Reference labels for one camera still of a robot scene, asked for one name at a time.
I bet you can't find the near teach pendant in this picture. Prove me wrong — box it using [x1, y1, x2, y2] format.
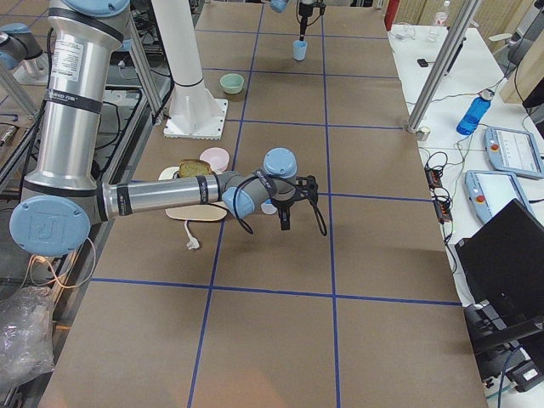
[464, 170, 534, 224]

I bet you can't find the teach pendant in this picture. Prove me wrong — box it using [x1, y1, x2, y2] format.
[464, 170, 534, 224]
[484, 127, 543, 179]

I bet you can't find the far teach pendant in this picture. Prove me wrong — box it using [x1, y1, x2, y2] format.
[484, 127, 543, 179]

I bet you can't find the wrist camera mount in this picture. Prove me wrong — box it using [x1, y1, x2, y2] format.
[294, 175, 319, 205]

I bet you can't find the bread slice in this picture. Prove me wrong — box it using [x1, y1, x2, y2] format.
[178, 159, 213, 178]

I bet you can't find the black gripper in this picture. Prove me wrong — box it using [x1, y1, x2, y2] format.
[271, 197, 296, 230]
[297, 0, 316, 41]

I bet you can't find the green bowl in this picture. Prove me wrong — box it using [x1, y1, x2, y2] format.
[219, 73, 245, 94]

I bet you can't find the black laptop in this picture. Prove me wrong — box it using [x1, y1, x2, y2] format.
[455, 199, 543, 315]

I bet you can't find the crumpled plastic bag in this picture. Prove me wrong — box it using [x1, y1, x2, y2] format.
[1, 286, 54, 392]

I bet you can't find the aluminium frame post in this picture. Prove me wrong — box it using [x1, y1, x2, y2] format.
[405, 0, 482, 133]

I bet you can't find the blue water bottle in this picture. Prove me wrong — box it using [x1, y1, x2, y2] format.
[456, 88, 495, 135]

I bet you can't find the white power plug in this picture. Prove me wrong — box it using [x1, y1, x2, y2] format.
[184, 220, 201, 251]

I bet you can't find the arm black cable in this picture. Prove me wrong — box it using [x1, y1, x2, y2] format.
[231, 178, 328, 237]

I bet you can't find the orange black usb hub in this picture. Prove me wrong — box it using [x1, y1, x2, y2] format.
[424, 166, 453, 224]

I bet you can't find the cream toaster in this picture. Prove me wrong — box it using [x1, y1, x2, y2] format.
[158, 167, 228, 222]

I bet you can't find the blue cup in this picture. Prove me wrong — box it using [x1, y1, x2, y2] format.
[292, 40, 308, 61]
[261, 200, 276, 215]

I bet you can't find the pink bowl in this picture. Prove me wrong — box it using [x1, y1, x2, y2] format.
[199, 147, 230, 173]

